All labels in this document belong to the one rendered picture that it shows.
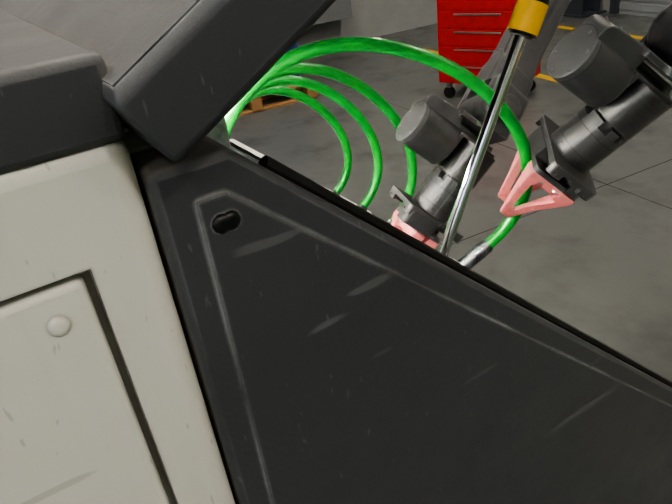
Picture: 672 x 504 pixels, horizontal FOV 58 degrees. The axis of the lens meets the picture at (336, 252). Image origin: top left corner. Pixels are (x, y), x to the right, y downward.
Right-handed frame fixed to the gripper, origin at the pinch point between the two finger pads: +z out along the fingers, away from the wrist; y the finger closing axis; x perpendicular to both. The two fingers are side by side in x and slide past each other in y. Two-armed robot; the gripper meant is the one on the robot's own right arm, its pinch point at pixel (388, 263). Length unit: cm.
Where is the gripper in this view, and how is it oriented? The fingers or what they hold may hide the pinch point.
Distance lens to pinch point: 83.8
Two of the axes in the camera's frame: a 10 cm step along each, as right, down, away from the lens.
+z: -5.7, 7.8, 2.4
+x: 3.0, 4.8, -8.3
